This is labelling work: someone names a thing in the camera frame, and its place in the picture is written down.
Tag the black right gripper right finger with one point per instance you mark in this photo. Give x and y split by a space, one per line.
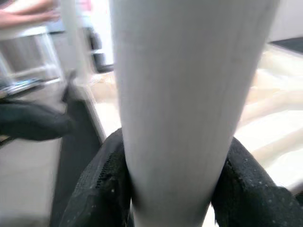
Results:
255 201

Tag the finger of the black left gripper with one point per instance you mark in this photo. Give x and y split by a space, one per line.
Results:
35 123

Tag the white plastic table leg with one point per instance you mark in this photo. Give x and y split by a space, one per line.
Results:
74 35
184 94

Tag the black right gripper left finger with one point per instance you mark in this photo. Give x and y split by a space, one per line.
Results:
101 189

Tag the white plastic table top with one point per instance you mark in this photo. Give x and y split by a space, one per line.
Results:
272 118

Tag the white stool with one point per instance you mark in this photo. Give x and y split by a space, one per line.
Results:
28 33

